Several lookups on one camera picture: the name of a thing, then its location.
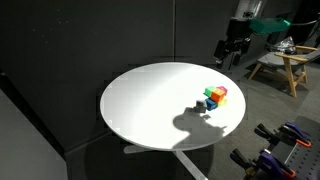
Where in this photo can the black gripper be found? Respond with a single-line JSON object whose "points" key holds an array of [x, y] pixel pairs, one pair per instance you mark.
{"points": [[238, 30]]}

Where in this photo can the magenta toy block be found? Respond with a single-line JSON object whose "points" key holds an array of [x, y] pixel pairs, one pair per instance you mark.
{"points": [[222, 89]]}

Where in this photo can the orange toy block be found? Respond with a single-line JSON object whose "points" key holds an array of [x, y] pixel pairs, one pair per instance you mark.
{"points": [[217, 94]]}

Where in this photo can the green toy block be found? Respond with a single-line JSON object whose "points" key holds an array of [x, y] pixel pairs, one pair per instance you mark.
{"points": [[209, 91]]}

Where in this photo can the yellow-green toy block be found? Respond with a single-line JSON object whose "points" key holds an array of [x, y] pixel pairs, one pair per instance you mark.
{"points": [[223, 101]]}

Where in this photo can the blue toy block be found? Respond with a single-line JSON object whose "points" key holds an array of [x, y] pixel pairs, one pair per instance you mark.
{"points": [[211, 104]]}

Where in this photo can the crumpled clear plastic bag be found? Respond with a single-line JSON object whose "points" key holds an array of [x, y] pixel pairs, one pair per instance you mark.
{"points": [[284, 45]]}

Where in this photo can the wooden armchair gray seat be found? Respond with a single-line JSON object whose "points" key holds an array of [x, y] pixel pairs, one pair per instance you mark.
{"points": [[286, 59]]}

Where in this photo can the purple orange spring clamp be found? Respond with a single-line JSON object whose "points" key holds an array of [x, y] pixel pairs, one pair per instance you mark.
{"points": [[293, 133], [270, 163]]}

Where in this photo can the white table base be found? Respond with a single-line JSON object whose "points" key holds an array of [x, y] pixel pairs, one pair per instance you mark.
{"points": [[188, 165]]}

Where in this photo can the teal wrist camera box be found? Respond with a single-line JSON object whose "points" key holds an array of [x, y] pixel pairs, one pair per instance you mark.
{"points": [[268, 25]]}

